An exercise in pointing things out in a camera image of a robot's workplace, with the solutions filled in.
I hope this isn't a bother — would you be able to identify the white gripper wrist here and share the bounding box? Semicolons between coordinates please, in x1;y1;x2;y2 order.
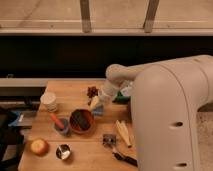
90;80;120;110

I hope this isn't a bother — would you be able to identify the blue sponge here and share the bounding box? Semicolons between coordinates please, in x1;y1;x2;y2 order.
92;106;104;116

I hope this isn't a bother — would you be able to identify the orange bowl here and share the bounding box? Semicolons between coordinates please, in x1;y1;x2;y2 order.
69;109;95;134

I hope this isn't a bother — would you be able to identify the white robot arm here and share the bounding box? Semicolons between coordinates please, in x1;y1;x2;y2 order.
91;55;213;171

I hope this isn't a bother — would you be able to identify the dark grape bunch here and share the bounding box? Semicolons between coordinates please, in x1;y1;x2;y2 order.
87;86;98;103

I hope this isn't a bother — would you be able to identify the green plastic bin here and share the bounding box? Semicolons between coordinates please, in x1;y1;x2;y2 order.
113;89;131;104

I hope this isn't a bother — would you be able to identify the black block in bowl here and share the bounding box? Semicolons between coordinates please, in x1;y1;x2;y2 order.
72;111;90;130

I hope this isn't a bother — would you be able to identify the crumpled white cloth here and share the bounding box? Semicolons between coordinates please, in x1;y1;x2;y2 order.
121;86;132;97

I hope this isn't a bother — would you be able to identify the orange carrot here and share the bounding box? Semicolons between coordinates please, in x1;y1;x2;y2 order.
50;113;64;130

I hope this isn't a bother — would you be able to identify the white paper cup stack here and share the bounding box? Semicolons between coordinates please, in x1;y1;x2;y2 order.
40;92;57;112

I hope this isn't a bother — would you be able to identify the small metal cup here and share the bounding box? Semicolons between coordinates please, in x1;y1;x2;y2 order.
56;144;71;160

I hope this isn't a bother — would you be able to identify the red yellow apple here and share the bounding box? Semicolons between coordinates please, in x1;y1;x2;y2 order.
30;139;49;156

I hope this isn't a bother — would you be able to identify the black handled spatula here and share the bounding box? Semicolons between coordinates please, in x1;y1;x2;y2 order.
102;134;138;167

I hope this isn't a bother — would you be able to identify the left window post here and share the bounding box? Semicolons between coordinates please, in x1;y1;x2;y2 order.
80;0;92;33

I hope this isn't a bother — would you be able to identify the window post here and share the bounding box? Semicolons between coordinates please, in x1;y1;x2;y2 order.
143;0;160;33
80;0;92;33

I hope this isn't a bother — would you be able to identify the right window post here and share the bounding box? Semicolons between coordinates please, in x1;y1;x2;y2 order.
143;0;160;33

